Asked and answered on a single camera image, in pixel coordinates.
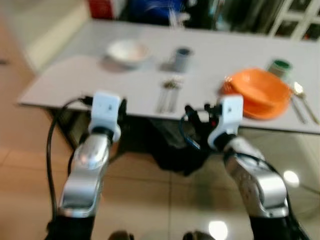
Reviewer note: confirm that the gold spoon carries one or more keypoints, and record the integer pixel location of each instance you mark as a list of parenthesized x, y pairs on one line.
[(299, 90)]

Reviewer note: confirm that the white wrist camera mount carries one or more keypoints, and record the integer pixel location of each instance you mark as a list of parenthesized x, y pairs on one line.
[(231, 115), (106, 110)]

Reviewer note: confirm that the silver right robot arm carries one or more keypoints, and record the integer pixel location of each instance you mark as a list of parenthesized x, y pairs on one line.
[(260, 185)]

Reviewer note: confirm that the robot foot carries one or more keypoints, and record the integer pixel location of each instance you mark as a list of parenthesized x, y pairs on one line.
[(120, 235), (197, 235)]

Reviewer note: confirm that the orange plastic plate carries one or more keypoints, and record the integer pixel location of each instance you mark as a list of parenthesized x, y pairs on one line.
[(255, 114)]

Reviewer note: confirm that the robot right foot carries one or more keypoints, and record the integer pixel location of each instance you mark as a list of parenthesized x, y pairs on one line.
[(197, 235)]

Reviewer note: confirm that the blue bulky object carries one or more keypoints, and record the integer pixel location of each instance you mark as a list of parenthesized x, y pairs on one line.
[(155, 11)]

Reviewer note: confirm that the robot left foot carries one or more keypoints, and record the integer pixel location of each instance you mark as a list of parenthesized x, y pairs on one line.
[(120, 235)]

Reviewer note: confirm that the thin silver cutlery piece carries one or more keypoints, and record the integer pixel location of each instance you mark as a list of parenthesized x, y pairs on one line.
[(298, 111)]

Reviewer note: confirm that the black bag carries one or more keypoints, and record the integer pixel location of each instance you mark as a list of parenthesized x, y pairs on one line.
[(175, 150)]

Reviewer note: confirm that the cream low cabinet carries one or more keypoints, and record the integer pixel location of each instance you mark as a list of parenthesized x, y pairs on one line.
[(50, 30)]

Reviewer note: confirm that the red box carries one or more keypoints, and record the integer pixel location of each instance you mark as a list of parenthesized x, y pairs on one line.
[(100, 7)]

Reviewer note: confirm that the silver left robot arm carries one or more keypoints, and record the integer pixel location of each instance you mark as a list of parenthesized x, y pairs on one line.
[(87, 170)]

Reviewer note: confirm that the grey blue cup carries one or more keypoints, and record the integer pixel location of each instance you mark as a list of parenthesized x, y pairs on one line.
[(183, 60)]

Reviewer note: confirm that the green cup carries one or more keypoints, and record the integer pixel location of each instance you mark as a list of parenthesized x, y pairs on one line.
[(280, 67)]

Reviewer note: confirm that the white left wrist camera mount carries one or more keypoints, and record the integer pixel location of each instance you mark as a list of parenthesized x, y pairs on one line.
[(106, 110)]

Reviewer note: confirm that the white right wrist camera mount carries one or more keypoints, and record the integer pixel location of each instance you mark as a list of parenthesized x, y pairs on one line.
[(231, 115)]

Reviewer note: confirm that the white ceramic bowl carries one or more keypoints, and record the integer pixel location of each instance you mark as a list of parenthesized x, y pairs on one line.
[(127, 51)]

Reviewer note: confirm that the white lattice cabinet door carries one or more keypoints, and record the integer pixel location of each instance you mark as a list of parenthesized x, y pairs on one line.
[(300, 20)]

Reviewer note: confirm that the orange plastic bowl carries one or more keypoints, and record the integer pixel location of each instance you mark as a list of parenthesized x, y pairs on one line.
[(262, 87)]

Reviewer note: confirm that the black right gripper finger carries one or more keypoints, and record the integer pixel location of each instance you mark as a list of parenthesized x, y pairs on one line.
[(192, 117)]

